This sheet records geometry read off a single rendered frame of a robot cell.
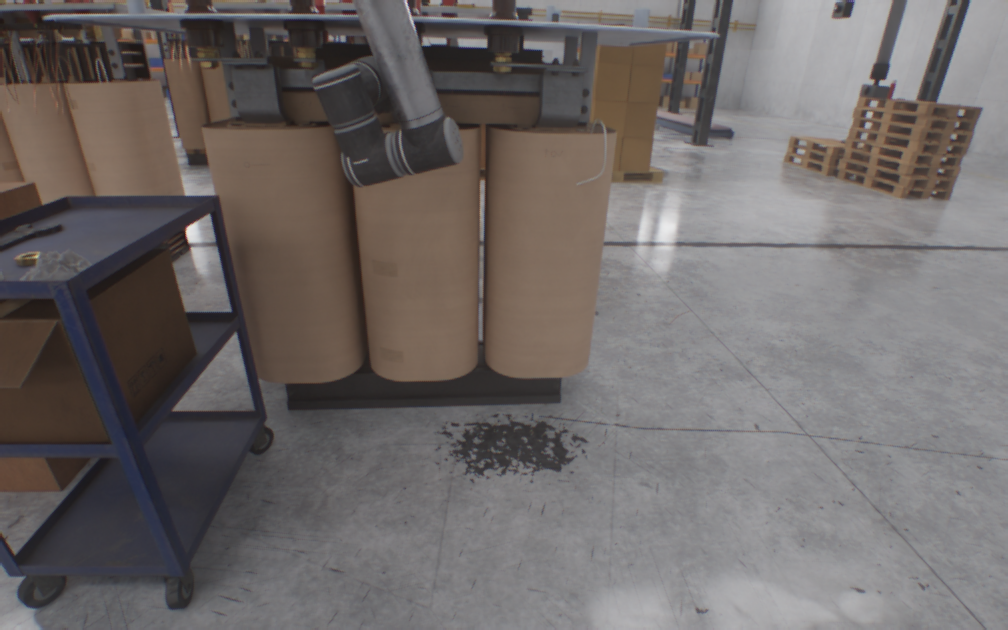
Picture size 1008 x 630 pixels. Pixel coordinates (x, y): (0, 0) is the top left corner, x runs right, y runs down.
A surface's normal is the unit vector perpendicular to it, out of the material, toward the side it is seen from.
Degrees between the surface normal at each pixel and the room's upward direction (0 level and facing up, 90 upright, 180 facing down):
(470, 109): 90
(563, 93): 90
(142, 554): 0
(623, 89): 90
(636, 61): 90
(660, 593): 0
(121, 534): 0
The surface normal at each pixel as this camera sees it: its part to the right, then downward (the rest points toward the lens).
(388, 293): -0.15, 0.44
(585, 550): 0.04, -0.90
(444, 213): 0.33, 0.43
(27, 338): 0.07, -0.61
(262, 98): 0.09, 0.45
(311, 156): 0.59, 0.38
